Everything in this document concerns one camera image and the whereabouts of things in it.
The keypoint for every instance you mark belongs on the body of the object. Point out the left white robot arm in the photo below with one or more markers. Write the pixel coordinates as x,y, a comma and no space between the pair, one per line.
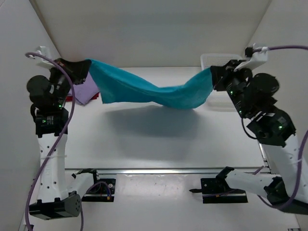
55,199

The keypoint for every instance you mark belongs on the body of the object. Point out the teal t shirt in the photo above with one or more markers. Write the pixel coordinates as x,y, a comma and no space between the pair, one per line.
119,86

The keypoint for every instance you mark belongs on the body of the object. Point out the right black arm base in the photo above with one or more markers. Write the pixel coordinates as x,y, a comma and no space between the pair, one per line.
216,190

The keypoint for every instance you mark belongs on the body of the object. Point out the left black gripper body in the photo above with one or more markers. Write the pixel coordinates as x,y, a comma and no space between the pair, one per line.
75,77

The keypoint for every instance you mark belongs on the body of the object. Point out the white plastic basket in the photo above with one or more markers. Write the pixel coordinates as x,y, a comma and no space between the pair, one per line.
218,100

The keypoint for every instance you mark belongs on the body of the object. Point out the red t shirt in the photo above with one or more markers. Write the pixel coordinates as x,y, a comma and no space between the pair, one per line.
70,98

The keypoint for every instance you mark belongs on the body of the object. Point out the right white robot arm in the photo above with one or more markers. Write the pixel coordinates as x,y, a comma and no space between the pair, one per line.
252,97

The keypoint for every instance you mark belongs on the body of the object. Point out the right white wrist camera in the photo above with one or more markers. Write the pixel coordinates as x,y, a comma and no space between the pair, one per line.
255,56

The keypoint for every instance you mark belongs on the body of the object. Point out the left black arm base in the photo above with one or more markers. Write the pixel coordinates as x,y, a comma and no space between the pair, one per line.
104,189

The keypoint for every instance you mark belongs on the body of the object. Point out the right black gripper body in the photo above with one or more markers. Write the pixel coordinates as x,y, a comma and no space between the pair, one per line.
228,78

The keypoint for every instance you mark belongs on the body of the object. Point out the lilac t shirt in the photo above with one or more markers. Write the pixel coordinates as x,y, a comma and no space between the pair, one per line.
86,91

